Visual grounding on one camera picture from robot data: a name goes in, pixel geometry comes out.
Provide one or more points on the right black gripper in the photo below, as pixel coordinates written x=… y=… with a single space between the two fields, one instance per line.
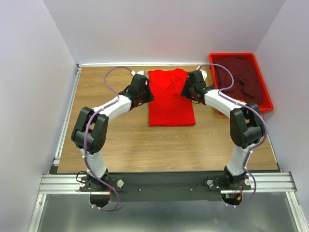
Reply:
x=184 y=91

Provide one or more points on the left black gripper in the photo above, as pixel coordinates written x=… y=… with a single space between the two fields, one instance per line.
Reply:
x=150 y=97

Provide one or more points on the bright red t shirt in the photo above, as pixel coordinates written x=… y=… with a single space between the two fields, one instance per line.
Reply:
x=169 y=108

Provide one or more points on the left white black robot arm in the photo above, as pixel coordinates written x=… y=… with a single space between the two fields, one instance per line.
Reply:
x=90 y=130

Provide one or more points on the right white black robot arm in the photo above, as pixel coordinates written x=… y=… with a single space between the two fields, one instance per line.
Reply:
x=246 y=126

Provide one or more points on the dark maroon t shirt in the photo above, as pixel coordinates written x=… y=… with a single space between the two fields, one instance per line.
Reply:
x=246 y=86

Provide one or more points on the red plastic bin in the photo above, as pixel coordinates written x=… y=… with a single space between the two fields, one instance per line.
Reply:
x=222 y=78

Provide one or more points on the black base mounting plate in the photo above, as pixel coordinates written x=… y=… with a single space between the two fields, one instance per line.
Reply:
x=163 y=187

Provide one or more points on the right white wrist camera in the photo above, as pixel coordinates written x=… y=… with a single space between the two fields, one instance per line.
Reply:
x=203 y=72

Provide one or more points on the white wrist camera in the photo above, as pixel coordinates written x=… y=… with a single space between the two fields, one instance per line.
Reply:
x=141 y=72
x=203 y=72

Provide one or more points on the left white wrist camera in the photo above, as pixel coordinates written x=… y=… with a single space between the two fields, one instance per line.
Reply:
x=141 y=72

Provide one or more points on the aluminium frame rail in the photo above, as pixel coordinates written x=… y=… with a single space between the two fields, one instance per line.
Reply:
x=61 y=207

